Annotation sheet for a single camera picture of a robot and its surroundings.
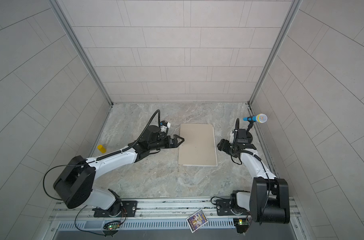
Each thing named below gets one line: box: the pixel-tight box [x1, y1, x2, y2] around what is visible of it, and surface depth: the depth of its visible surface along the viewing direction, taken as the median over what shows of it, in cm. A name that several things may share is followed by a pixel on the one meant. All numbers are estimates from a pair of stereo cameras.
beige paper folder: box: [178, 123, 218, 167], surface depth 95 cm
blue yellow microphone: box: [243, 113, 268, 124], surface depth 79 cm
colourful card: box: [186, 208, 209, 234], surface depth 68 cm
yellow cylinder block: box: [97, 144, 107, 154], surface depth 91 cm
